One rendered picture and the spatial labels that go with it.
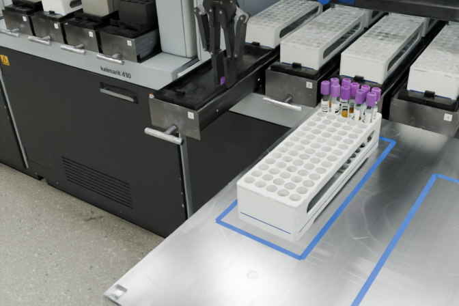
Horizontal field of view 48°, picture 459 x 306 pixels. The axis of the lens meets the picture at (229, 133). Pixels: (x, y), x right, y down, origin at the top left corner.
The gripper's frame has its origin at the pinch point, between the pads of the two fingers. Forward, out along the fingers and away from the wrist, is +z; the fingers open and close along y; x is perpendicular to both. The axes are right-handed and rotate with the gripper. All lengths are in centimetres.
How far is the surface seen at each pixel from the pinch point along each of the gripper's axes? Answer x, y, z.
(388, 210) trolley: 26, -46, 2
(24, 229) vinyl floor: 7, 93, 84
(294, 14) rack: -35.5, 0.8, -1.9
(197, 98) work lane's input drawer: 10.3, 0.2, 2.6
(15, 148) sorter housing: -11, 115, 64
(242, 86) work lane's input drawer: -3.9, -2.2, 5.3
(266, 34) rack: -21.7, 1.7, -0.6
